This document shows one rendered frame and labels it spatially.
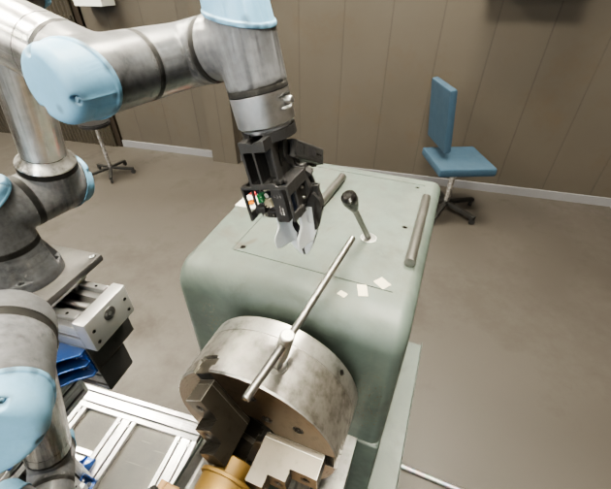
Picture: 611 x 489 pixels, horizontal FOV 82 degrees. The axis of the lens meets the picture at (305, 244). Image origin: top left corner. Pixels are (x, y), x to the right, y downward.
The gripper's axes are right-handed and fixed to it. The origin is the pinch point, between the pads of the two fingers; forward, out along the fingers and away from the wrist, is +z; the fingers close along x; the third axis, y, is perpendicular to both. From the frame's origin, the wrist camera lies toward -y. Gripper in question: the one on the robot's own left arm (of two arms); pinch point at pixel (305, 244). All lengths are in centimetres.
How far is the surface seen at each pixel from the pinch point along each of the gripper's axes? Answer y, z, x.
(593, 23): -318, 16, 97
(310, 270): -6.9, 11.2, -4.2
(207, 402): 21.7, 15.6, -11.4
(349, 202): -12.6, -1.0, 3.9
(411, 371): -43, 87, 7
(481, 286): -167, 148, 32
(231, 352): 14.5, 12.3, -10.2
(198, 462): 21, 46, -28
